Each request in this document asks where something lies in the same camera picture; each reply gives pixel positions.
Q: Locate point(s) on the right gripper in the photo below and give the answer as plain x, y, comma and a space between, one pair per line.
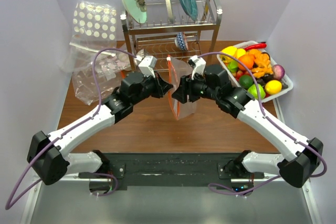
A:
181, 94

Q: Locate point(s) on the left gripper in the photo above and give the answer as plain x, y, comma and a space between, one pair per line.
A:
161, 86

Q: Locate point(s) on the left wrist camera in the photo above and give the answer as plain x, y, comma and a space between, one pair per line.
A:
146, 65

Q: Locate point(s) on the green apple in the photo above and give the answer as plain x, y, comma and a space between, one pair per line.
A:
257, 91

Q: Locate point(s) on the dark green avocado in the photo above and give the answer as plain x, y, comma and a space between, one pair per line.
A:
246, 81

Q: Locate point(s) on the purple onion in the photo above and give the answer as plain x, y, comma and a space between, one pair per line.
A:
278, 72

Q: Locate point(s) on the grey patterned bowl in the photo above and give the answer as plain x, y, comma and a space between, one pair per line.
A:
141, 54

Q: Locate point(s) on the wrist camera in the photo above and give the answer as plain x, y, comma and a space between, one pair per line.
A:
198, 65
146, 65

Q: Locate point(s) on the blue patterned bowl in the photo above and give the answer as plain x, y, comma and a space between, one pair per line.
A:
181, 41

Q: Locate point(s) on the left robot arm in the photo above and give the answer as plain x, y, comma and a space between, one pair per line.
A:
48, 154

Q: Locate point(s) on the metal dish rack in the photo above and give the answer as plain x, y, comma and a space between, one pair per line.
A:
157, 36

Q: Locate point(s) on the polka dot plastic bag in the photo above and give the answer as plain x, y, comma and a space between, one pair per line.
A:
94, 26

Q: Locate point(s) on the yellow bell pepper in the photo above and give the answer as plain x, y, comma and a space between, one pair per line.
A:
231, 50

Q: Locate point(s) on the yellow lemon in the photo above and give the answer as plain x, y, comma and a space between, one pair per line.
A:
273, 87

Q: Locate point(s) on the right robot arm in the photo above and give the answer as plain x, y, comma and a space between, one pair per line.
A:
298, 156

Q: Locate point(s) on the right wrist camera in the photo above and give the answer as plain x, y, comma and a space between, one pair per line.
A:
198, 65

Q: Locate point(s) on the light green pepper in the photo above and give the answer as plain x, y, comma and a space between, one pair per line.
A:
233, 66

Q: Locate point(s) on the red chili pepper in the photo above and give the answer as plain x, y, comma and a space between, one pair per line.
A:
256, 46

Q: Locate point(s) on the orange fruit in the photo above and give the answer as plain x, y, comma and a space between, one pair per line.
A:
247, 60

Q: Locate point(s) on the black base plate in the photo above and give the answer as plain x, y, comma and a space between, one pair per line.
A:
172, 169

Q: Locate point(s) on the clear crumpled plastic bag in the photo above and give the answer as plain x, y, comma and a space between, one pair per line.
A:
93, 76

